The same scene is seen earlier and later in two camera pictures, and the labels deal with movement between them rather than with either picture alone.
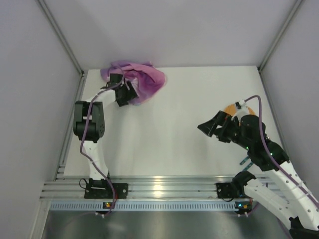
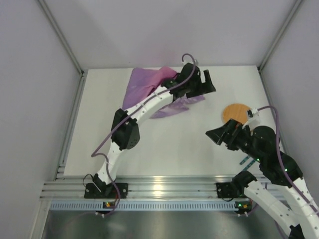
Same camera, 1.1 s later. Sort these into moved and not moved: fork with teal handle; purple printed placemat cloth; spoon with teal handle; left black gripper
Moved: purple printed placemat cloth; left black gripper
Not moved: fork with teal handle; spoon with teal handle
